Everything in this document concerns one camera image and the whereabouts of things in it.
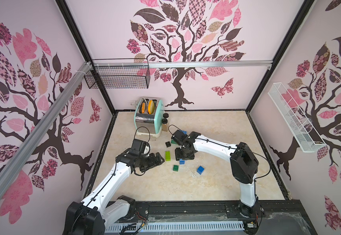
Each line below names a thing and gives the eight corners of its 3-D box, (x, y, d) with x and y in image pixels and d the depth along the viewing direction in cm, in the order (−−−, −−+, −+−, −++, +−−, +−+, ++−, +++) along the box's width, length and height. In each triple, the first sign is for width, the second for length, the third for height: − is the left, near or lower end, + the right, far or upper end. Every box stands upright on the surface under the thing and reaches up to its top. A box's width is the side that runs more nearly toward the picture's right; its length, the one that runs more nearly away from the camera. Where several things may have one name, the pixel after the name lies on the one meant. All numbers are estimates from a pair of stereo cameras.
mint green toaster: (137, 137, 105) (130, 120, 90) (141, 115, 120) (137, 97, 105) (162, 137, 105) (160, 120, 90) (164, 114, 120) (162, 97, 105)
